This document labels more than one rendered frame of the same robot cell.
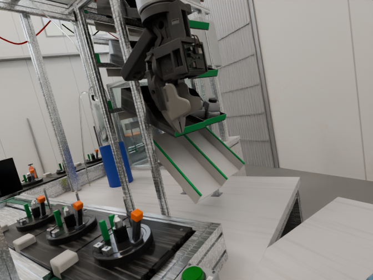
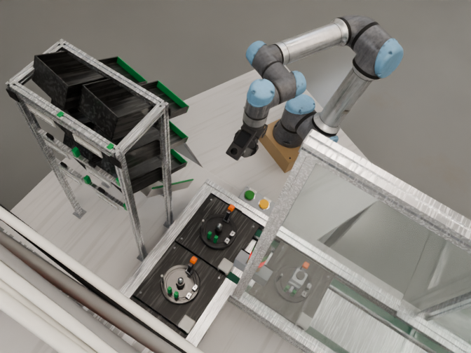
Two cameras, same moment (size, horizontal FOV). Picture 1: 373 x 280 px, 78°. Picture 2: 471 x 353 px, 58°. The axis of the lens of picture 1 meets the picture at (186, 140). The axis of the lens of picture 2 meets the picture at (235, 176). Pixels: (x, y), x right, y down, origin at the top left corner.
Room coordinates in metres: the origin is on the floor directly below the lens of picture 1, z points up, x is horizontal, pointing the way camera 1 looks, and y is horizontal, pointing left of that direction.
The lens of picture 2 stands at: (0.67, 0.78, 2.52)
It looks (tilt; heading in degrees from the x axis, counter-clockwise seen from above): 61 degrees down; 254
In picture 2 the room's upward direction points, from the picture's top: 14 degrees clockwise
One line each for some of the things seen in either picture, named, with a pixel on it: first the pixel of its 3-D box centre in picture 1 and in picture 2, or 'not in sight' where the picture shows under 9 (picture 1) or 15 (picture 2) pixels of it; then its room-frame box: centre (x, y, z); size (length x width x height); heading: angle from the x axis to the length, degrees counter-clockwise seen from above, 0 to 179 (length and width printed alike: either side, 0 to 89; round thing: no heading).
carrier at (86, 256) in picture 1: (120, 230); (219, 228); (0.52, 0.20, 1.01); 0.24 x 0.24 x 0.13; 53
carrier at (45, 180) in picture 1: (29, 178); not in sight; (1.55, 1.10, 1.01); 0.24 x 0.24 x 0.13; 53
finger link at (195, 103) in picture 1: (187, 106); not in sight; (0.44, -0.02, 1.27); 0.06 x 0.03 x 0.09; 53
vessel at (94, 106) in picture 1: (103, 115); not in sight; (1.48, 0.48, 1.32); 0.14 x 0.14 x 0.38
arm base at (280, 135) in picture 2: not in sight; (291, 127); (0.16, -0.27, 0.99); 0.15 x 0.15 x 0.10
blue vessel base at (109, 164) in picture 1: (116, 163); not in sight; (1.48, 0.48, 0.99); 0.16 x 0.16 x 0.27
